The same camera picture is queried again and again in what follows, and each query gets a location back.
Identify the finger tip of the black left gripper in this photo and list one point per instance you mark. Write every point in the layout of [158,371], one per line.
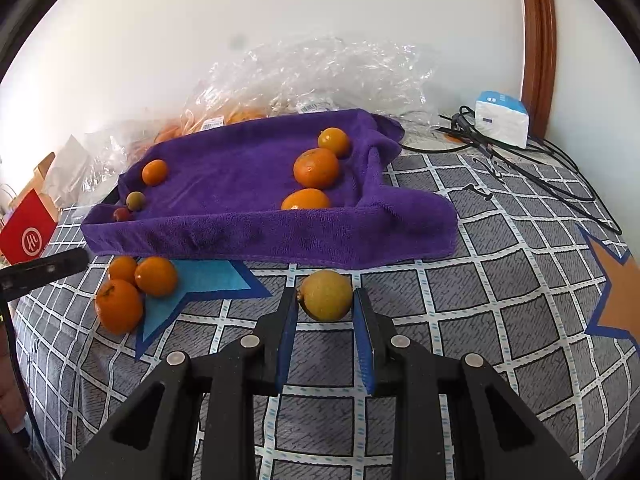
[17,281]

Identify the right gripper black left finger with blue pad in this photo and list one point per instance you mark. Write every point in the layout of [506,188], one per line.
[152,434]

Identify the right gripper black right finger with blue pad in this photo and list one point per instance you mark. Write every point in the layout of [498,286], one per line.
[451,415]

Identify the small red fruit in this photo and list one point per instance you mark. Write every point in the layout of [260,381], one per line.
[121,214]

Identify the green yellow small fruit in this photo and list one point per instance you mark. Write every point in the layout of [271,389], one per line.
[135,201]

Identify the yellowish small fruit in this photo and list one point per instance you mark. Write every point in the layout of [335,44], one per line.
[325,296]

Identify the orange finger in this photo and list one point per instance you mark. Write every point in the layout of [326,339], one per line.
[306,198]

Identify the large orange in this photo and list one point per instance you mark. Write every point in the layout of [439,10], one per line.
[317,168]

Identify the red paper bag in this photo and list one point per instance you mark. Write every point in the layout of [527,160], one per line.
[28,231]

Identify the brown cardboard box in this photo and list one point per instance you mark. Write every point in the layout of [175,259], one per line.
[36,184]

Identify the orange with stem left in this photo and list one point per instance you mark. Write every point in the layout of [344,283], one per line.
[119,306]

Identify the small orange back left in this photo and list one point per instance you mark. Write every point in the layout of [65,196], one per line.
[122,268]

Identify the orange behind gripper tip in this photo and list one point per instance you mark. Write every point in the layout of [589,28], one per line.
[156,277]

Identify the purple towel over tray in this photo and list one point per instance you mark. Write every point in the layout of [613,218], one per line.
[223,194]

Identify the white blue tissue pack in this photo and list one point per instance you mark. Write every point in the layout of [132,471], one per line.
[501,118]

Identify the clear crumpled plastic bags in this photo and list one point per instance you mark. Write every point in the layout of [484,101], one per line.
[289,77]

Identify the wooden door frame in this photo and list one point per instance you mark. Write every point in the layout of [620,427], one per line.
[539,63]

